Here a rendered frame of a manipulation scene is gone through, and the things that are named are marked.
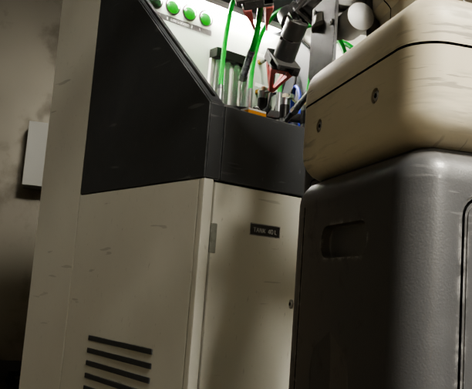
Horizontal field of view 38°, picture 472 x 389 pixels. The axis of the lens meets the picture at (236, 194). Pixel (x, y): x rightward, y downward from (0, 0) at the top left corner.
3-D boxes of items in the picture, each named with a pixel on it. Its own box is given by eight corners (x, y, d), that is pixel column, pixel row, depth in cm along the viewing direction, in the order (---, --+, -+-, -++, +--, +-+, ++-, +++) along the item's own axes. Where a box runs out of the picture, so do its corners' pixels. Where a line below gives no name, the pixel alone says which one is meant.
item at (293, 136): (220, 180, 142) (226, 105, 144) (207, 181, 145) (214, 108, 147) (409, 217, 179) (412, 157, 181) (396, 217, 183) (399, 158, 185)
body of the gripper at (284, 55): (286, 58, 183) (295, 32, 179) (298, 75, 175) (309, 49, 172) (264, 53, 181) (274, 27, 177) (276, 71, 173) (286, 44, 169)
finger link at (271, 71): (276, 85, 187) (288, 54, 182) (284, 98, 182) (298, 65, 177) (254, 81, 185) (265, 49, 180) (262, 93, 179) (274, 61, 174)
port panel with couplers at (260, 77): (254, 135, 214) (261, 39, 219) (247, 136, 217) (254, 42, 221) (284, 143, 222) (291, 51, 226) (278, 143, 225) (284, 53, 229)
